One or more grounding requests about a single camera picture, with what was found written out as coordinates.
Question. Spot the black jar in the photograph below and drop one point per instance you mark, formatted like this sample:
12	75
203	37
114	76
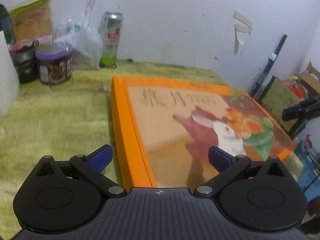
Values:
23	62

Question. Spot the wall tape strip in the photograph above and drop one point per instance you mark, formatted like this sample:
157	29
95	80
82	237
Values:
238	42
243	28
241	17

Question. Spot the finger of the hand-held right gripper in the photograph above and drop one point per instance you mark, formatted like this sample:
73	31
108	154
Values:
295	110

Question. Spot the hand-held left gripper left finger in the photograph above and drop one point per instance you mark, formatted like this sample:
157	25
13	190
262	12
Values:
101	156

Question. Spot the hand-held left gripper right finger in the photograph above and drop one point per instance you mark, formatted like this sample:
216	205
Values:
220	158

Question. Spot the small side table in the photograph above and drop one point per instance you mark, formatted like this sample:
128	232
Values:
280	97

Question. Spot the white carton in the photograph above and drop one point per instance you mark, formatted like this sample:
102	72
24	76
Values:
7	80

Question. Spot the dark green bottle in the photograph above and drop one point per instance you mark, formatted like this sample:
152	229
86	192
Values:
5	22

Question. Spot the clear plastic bag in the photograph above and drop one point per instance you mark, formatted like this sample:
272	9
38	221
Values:
85	45

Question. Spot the orange box lid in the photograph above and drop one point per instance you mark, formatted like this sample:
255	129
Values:
175	130

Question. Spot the red plastic bag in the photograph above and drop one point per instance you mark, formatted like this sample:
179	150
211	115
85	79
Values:
296	88

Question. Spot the green beer can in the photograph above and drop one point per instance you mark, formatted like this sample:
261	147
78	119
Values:
111	37

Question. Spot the jar with purple lid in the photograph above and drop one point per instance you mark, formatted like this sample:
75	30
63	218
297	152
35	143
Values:
55	62

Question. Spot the cardboard box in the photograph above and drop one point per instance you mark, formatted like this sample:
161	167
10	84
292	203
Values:
311	77

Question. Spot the yellow snack packet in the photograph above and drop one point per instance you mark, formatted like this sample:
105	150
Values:
32	17

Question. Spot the black stick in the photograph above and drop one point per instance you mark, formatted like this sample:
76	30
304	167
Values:
268	65

